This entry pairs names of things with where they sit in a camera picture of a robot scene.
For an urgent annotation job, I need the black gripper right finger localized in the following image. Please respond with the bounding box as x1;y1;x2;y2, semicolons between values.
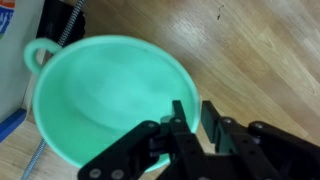
201;100;320;180

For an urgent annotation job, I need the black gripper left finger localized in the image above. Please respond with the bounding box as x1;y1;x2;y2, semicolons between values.
77;99;209;180

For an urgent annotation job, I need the mint-green bowl with loop handles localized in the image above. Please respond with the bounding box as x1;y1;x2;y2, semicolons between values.
23;34;202;174

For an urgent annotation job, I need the blue bottle with white cap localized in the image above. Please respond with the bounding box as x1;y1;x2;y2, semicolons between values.
0;0;16;39

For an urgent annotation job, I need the metal-sheathed lamp cable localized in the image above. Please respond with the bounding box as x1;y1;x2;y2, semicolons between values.
20;0;86;180

